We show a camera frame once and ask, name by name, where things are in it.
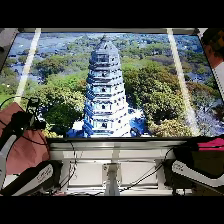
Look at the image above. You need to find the black cable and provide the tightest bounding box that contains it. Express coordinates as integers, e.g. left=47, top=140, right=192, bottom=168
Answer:
left=119, top=147, right=175, bottom=193
left=0, top=95, right=31, bottom=112
left=59, top=141, right=78, bottom=192

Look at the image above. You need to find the person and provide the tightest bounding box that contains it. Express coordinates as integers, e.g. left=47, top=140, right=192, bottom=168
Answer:
left=201, top=28, right=224, bottom=102

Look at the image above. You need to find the pink garment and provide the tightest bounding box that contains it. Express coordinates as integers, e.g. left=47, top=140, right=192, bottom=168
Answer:
left=196, top=137, right=224, bottom=152

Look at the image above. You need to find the brown garment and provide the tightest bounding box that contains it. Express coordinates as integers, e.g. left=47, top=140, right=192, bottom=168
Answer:
left=0, top=102, right=52, bottom=176

